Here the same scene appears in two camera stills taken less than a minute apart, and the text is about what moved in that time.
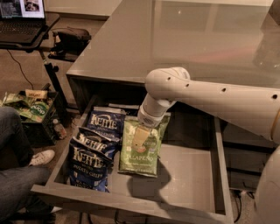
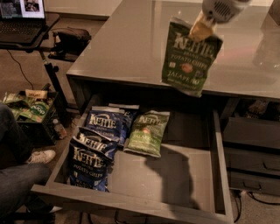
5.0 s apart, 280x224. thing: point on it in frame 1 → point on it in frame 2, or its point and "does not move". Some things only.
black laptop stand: (50, 19) does not move
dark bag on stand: (69, 43) does not move
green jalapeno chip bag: (143, 160) → (186, 61)
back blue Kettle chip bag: (108, 122) does not move
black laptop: (21, 21) does not move
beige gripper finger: (140, 136) → (202, 27)
